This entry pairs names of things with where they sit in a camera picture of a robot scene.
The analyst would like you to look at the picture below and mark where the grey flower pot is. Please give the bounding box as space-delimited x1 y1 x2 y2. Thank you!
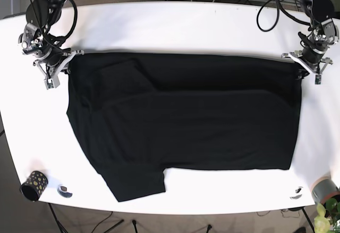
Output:
310 177 339 205

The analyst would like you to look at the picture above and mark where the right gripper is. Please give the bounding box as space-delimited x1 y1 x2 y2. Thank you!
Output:
33 50 84 90

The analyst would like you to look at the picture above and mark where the left silver table grommet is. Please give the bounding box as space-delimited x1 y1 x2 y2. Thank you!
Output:
57 185 73 198

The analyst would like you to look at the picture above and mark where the black gold-dotted cup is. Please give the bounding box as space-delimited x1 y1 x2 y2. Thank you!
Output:
20 171 48 202

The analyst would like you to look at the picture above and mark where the right silver table grommet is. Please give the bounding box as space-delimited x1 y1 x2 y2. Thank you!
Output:
289 186 304 200

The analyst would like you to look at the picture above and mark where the green potted plant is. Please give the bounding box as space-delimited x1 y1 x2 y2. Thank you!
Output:
314 198 339 233

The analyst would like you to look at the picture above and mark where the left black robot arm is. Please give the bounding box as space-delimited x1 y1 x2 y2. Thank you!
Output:
259 0 339 85

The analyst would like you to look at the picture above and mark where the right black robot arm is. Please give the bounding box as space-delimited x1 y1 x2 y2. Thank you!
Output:
18 0 84 89

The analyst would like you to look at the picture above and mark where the silver table grommet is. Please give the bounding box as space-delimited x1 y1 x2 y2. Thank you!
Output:
289 186 304 200
57 185 73 198

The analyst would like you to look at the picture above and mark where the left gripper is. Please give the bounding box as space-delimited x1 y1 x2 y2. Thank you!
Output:
282 43 334 85

